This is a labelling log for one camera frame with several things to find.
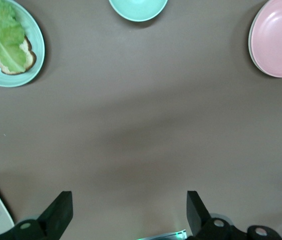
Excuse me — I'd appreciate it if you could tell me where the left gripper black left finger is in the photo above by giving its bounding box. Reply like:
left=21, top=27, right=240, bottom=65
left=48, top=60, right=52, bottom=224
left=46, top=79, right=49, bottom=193
left=0, top=191, right=74, bottom=240

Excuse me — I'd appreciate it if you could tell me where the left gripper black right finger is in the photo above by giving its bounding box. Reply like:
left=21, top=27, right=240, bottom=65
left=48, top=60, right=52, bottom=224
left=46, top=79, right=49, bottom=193
left=186, top=190, right=282, bottom=240

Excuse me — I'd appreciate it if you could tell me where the pink plate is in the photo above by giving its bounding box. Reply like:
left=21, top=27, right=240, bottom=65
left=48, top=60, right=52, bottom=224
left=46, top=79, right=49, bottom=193
left=250, top=0, right=282, bottom=79

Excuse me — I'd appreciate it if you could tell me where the toasted bread slice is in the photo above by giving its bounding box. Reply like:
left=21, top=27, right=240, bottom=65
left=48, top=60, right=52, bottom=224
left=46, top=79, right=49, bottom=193
left=0, top=36, right=37, bottom=76

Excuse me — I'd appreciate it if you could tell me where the green plate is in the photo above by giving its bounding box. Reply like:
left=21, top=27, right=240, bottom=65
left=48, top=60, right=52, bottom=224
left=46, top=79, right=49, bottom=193
left=0, top=0, right=46, bottom=88

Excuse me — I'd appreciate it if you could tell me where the green lettuce leaf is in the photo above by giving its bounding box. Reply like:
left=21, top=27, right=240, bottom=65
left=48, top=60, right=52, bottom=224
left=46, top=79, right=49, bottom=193
left=0, top=0, right=29, bottom=72

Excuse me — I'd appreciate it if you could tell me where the small green bowl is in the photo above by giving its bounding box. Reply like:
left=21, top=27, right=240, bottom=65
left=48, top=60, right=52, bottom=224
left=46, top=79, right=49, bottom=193
left=108, top=0, right=169, bottom=23

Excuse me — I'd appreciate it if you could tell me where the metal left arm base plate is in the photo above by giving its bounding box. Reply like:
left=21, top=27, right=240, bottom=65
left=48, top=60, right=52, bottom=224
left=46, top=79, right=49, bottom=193
left=136, top=228, right=188, bottom=240

